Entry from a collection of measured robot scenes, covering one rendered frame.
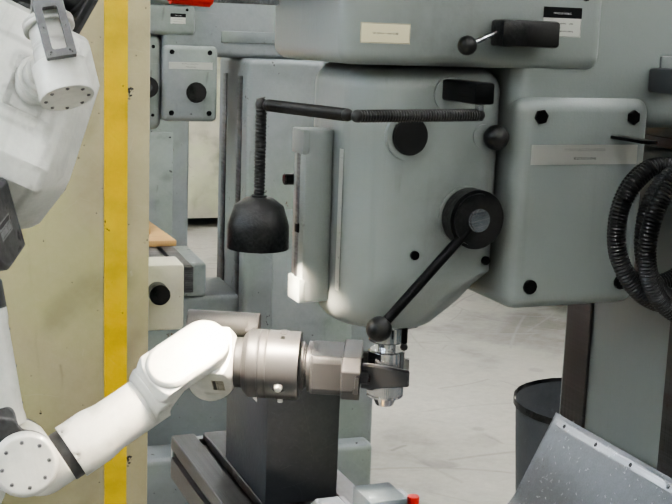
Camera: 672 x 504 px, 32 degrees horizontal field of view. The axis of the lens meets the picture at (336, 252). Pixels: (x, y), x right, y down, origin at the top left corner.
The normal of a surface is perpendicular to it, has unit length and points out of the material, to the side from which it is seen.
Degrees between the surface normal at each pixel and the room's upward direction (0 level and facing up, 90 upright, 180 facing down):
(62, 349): 90
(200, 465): 0
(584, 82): 90
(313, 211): 90
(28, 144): 58
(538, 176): 90
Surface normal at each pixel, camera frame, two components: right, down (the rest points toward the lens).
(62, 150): 0.97, 0.01
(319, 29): -0.93, 0.04
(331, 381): -0.06, 0.18
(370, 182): -0.30, 0.17
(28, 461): 0.34, 0.01
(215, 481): 0.04, -0.98
